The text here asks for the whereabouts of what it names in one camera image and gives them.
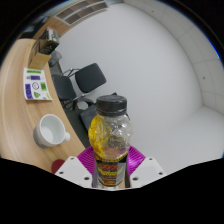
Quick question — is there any tan cardboard box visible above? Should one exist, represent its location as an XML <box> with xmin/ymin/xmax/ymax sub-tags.
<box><xmin>28</xmin><ymin>51</ymin><xmax>52</xmax><ymax>70</ymax></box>

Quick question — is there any wooden shelf cabinet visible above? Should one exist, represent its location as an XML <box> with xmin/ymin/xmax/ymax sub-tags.
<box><xmin>33</xmin><ymin>0</ymin><xmax>109</xmax><ymax>41</ymax></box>

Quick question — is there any grey waste bin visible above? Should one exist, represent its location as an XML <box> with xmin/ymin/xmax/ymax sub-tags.
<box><xmin>48</xmin><ymin>50</ymin><xmax>63</xmax><ymax>68</ymax></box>

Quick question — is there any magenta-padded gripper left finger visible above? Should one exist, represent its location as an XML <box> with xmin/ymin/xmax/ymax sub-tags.
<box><xmin>54</xmin><ymin>146</ymin><xmax>98</xmax><ymax>188</ymax></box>

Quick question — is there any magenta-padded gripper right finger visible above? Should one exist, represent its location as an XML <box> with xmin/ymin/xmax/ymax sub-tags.
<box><xmin>125</xmin><ymin>146</ymin><xmax>167</xmax><ymax>189</ymax></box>

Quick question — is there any white sticker sheet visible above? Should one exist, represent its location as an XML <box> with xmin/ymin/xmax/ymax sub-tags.
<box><xmin>23</xmin><ymin>67</ymin><xmax>53</xmax><ymax>101</ymax></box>

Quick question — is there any grey and white cup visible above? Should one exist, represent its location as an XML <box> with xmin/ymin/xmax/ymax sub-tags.
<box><xmin>32</xmin><ymin>113</ymin><xmax>72</xmax><ymax>149</ymax></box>

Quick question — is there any clear black-capped drink bottle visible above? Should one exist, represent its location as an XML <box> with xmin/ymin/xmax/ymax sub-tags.
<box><xmin>87</xmin><ymin>94</ymin><xmax>133</xmax><ymax>190</ymax></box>

